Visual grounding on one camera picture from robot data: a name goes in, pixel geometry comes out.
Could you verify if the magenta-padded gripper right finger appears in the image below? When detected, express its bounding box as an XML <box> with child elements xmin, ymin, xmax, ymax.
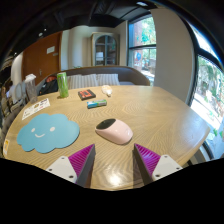
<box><xmin>133</xmin><ymin>143</ymin><xmax>184</xmax><ymax>186</ymax></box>

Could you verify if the black-framed window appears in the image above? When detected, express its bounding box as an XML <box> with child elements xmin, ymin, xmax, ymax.
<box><xmin>127</xmin><ymin>14</ymin><xmax>158</xmax><ymax>86</ymax></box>

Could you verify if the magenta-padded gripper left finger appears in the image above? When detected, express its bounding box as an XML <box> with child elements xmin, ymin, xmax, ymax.
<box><xmin>45</xmin><ymin>143</ymin><xmax>97</xmax><ymax>188</ymax></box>

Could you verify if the striped cushion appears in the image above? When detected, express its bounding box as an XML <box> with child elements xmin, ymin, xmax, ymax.
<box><xmin>66</xmin><ymin>73</ymin><xmax>99</xmax><ymax>90</ymax></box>
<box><xmin>96</xmin><ymin>73</ymin><xmax>121</xmax><ymax>87</ymax></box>

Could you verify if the blue cloud-shaped mouse pad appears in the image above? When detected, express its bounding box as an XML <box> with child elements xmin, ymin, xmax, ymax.
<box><xmin>16</xmin><ymin>113</ymin><xmax>81</xmax><ymax>155</ymax></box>

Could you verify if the cream plastic tube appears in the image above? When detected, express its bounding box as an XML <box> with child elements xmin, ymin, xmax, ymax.
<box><xmin>101</xmin><ymin>84</ymin><xmax>113</xmax><ymax>98</ymax></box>

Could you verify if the yellow code sticker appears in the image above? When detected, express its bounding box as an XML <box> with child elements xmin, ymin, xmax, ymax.
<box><xmin>2</xmin><ymin>138</ymin><xmax>11</xmax><ymax>158</ymax></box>

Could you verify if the small teal packet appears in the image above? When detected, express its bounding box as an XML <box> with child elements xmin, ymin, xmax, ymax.
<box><xmin>86</xmin><ymin>99</ymin><xmax>108</xmax><ymax>110</ymax></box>

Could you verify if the brown wooden door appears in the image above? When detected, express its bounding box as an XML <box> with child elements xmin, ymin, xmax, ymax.
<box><xmin>21</xmin><ymin>31</ymin><xmax>63</xmax><ymax>84</ymax></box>

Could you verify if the black flat box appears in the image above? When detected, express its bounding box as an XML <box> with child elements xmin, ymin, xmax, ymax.
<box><xmin>77</xmin><ymin>88</ymin><xmax>97</xmax><ymax>101</ymax></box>

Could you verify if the brown curved sofa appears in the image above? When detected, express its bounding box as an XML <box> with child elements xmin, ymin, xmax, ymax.
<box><xmin>36</xmin><ymin>65</ymin><xmax>152</xmax><ymax>96</ymax></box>

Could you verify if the black backpack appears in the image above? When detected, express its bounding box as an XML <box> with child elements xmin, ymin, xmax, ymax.
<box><xmin>38</xmin><ymin>75</ymin><xmax>60</xmax><ymax>96</ymax></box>

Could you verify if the group of white chairs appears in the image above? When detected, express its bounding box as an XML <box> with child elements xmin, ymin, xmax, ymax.
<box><xmin>9</xmin><ymin>81</ymin><xmax>28</xmax><ymax>104</ymax></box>

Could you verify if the white sticker sheet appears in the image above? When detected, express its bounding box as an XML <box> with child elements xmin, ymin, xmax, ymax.
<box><xmin>21</xmin><ymin>97</ymin><xmax>51</xmax><ymax>121</ymax></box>

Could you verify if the green drink can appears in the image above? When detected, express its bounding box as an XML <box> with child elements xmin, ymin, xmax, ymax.
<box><xmin>56</xmin><ymin>71</ymin><xmax>70</xmax><ymax>99</ymax></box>

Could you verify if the large curved window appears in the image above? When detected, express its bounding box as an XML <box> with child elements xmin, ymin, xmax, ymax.
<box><xmin>189</xmin><ymin>23</ymin><xmax>224</xmax><ymax>161</ymax></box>

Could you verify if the pink computer mouse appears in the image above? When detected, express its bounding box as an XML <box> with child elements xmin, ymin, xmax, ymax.
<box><xmin>94</xmin><ymin>118</ymin><xmax>134</xmax><ymax>146</ymax></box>

